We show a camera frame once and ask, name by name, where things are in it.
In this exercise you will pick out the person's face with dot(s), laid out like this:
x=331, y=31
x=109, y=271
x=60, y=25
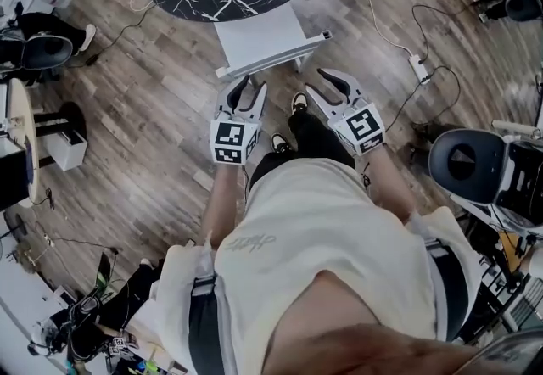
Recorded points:
x=360, y=335

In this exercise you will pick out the black box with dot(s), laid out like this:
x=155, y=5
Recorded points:
x=12, y=178

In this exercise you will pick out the person's eyeglasses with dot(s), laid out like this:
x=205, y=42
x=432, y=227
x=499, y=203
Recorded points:
x=513, y=352

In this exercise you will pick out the white box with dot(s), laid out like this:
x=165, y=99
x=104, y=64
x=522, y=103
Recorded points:
x=68, y=152

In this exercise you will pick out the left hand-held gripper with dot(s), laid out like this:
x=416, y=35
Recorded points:
x=231, y=138

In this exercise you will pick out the white power strip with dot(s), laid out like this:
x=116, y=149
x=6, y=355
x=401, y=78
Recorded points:
x=419, y=68

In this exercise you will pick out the person's right shoe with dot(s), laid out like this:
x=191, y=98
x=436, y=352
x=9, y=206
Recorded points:
x=299, y=102

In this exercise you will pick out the round beige side table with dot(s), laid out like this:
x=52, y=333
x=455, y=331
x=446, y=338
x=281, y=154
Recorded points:
x=19, y=123

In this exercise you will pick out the person's right forearm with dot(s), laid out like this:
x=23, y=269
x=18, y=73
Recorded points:
x=392, y=182

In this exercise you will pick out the person's left shoe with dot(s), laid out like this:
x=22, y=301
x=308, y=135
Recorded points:
x=280, y=142

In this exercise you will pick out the person's black trousers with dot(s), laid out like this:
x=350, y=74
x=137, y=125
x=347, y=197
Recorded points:
x=314, y=136

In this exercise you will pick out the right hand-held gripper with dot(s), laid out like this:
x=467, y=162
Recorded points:
x=362, y=127

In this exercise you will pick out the person's left forearm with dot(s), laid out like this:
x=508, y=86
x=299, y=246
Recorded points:
x=222, y=203

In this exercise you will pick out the person's shoe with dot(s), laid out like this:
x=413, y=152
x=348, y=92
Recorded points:
x=299, y=102
x=280, y=142

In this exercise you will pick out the person's cream t-shirt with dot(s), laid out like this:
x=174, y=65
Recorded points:
x=318, y=229

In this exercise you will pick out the white wooden chair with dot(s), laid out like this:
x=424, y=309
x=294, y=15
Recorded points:
x=263, y=38

